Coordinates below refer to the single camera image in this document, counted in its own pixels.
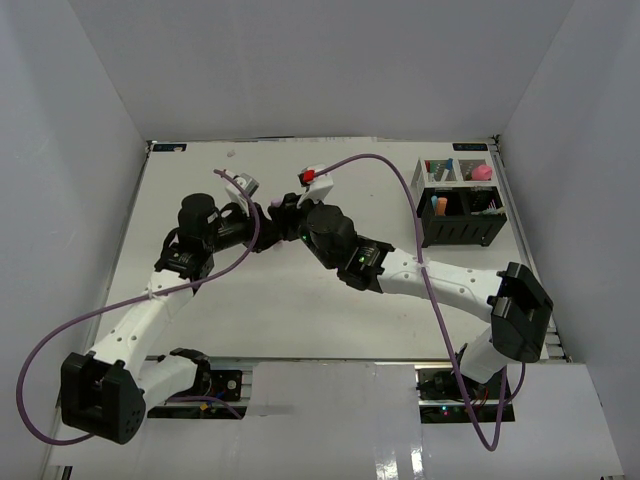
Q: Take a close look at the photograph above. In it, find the orange stubby highlighter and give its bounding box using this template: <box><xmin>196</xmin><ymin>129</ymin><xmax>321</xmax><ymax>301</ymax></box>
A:
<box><xmin>435</xmin><ymin>197</ymin><xmax>448</xmax><ymax>216</ymax></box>

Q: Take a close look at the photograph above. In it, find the left blue table label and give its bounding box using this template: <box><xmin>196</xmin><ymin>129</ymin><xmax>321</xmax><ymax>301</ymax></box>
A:
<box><xmin>152</xmin><ymin>143</ymin><xmax>187</xmax><ymax>152</ymax></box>

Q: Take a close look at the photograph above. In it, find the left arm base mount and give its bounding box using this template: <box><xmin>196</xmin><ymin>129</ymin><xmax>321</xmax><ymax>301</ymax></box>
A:
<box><xmin>147</xmin><ymin>369</ymin><xmax>250</xmax><ymax>420</ymax></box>

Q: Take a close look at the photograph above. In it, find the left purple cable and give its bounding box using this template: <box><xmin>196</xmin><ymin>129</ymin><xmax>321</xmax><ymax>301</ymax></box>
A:
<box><xmin>17</xmin><ymin>168</ymin><xmax>261</xmax><ymax>446</ymax></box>

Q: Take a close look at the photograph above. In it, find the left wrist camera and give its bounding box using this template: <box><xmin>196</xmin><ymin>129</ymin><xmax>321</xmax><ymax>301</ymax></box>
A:
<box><xmin>225</xmin><ymin>170</ymin><xmax>259</xmax><ymax>216</ymax></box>

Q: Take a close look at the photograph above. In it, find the purple cable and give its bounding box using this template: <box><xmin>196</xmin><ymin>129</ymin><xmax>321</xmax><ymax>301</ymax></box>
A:
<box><xmin>17</xmin><ymin>168</ymin><xmax>261</xmax><ymax>446</ymax></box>
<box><xmin>314</xmin><ymin>153</ymin><xmax>526</xmax><ymax>451</ymax></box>

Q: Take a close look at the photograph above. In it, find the blue table label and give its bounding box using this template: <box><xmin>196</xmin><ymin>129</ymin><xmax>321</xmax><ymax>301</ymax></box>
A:
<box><xmin>152</xmin><ymin>143</ymin><xmax>187</xmax><ymax>152</ymax></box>
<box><xmin>452</xmin><ymin>142</ymin><xmax>488</xmax><ymax>152</ymax></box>

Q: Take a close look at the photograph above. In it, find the white mesh organizer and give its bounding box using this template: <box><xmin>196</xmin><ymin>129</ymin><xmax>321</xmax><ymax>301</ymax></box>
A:
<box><xmin>411</xmin><ymin>158</ymin><xmax>496</xmax><ymax>191</ymax></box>

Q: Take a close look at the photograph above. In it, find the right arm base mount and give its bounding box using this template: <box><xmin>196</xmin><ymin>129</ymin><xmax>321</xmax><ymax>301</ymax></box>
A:
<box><xmin>416</xmin><ymin>368</ymin><xmax>501</xmax><ymax>424</ymax></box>

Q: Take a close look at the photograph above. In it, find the black mesh organizer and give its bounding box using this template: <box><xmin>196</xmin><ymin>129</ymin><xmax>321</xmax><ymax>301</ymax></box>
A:
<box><xmin>417</xmin><ymin>187</ymin><xmax>507</xmax><ymax>248</ymax></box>

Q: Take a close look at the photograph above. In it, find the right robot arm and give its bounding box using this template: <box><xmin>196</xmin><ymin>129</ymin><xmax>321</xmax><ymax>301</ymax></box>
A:
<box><xmin>268</xmin><ymin>193</ymin><xmax>553</xmax><ymax>399</ymax></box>

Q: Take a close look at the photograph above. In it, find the right blue table label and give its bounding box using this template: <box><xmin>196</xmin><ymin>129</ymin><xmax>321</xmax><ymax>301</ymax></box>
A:
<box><xmin>452</xmin><ymin>142</ymin><xmax>488</xmax><ymax>152</ymax></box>

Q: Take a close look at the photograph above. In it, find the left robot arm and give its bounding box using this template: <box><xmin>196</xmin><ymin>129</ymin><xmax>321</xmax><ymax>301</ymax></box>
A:
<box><xmin>60</xmin><ymin>193</ymin><xmax>268</xmax><ymax>444</ymax></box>

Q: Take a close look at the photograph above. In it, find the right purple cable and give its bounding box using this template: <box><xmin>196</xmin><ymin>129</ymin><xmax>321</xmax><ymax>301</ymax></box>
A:
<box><xmin>314</xmin><ymin>153</ymin><xmax>526</xmax><ymax>451</ymax></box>

